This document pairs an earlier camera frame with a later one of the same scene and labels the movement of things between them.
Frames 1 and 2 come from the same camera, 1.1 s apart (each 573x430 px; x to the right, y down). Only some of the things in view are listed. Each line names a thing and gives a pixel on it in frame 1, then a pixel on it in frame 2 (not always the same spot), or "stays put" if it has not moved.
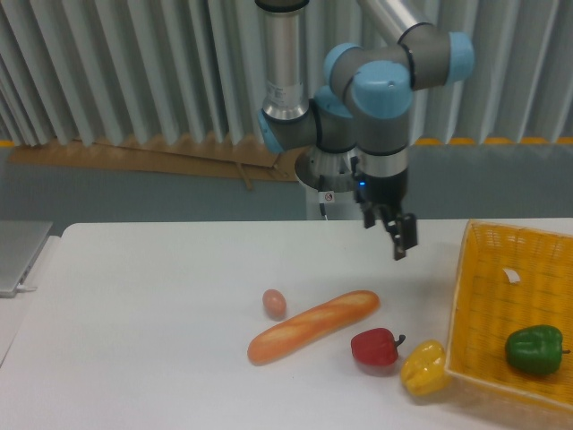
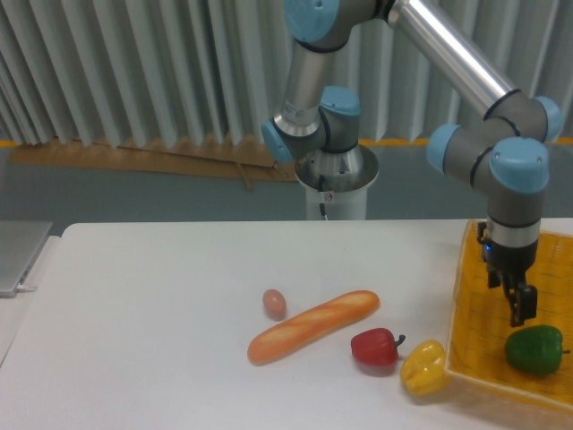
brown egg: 274,303 stays put
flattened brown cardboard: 245,164 stays put
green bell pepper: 536,349 stays put
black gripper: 387,195 to 513,262
